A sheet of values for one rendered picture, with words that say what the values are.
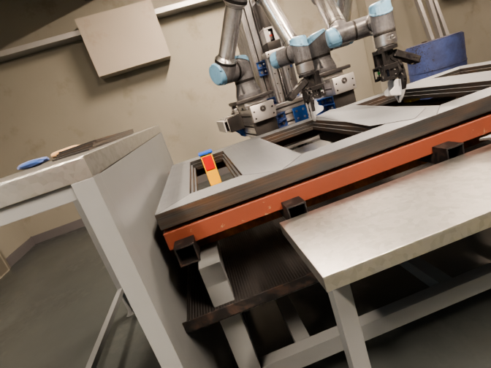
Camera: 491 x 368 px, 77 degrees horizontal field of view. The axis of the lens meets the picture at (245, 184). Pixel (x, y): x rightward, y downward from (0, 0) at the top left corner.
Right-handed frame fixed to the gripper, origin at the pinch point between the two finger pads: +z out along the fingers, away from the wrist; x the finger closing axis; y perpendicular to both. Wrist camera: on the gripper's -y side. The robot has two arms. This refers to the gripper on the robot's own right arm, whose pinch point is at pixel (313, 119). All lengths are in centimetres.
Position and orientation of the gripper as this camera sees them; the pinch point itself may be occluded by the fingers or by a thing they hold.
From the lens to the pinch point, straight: 147.4
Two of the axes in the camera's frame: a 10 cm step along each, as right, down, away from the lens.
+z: 3.0, 9.2, 2.7
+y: 9.4, -3.3, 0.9
